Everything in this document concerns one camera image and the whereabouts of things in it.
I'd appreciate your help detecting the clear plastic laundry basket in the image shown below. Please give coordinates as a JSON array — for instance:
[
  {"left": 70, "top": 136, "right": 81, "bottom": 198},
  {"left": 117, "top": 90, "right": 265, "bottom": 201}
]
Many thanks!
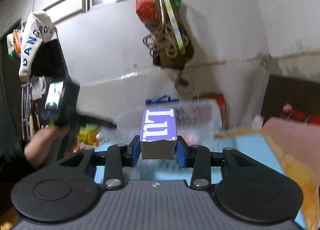
[{"left": 108, "top": 100, "right": 222, "bottom": 143}]

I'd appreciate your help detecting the person's left hand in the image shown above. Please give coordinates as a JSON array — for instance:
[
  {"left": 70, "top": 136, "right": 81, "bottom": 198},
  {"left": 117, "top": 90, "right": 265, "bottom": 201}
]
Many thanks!
[{"left": 24, "top": 125, "right": 70, "bottom": 168}]

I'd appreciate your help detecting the small white box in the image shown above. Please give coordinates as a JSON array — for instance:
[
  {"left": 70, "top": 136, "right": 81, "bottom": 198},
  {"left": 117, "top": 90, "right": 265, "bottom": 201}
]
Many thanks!
[{"left": 252, "top": 115, "right": 264, "bottom": 130}]

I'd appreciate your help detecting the white sock with letters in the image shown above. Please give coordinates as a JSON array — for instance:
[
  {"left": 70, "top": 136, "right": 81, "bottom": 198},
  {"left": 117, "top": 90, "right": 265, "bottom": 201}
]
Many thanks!
[{"left": 18, "top": 10, "right": 57, "bottom": 82}]

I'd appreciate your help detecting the pink pillow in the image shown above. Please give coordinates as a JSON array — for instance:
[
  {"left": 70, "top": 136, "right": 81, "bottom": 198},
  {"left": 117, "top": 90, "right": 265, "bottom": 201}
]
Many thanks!
[{"left": 262, "top": 117, "right": 319, "bottom": 181}]

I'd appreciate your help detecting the dark wooden headboard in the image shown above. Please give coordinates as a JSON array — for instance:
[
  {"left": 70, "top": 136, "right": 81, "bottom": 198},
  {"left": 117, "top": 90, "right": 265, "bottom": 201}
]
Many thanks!
[{"left": 261, "top": 74, "right": 319, "bottom": 125}]

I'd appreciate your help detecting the wall charger plug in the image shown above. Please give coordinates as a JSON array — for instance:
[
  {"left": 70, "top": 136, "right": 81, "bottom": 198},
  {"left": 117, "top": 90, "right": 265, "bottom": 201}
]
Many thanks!
[{"left": 175, "top": 71, "right": 194, "bottom": 95}]

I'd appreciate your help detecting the hanging brown rope bundle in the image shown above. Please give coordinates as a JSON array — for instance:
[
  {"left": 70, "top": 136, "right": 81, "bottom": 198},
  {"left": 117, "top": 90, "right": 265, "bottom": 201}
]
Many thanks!
[{"left": 142, "top": 19, "right": 189, "bottom": 58}]

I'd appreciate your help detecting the yellow green lanyard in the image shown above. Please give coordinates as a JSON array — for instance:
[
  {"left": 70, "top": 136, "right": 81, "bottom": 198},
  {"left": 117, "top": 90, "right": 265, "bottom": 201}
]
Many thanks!
[{"left": 152, "top": 0, "right": 186, "bottom": 55}]

